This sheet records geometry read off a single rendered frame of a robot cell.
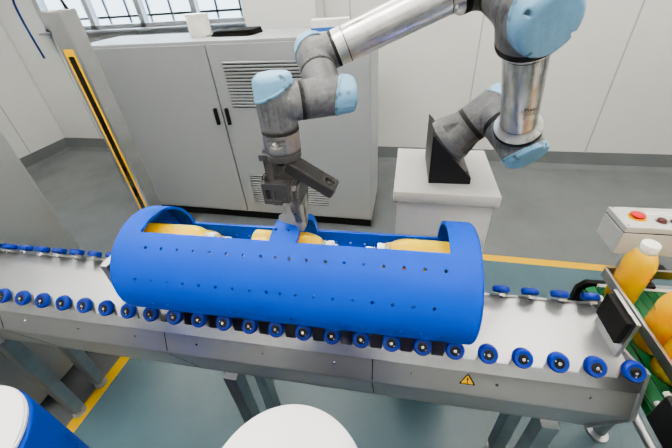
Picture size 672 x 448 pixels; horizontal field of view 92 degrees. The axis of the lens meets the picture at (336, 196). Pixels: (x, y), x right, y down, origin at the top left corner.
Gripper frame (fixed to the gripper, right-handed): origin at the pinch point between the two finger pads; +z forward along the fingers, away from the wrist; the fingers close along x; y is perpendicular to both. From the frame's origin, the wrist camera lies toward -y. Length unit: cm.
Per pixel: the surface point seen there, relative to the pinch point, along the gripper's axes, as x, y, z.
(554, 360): 11, -58, 26
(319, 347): 11.6, -3.0, 31.0
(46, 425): 39, 50, 26
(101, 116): -30, 75, -17
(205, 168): -154, 133, 72
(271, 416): 33.2, 0.6, 19.6
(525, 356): 10, -52, 26
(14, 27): -290, 415, -29
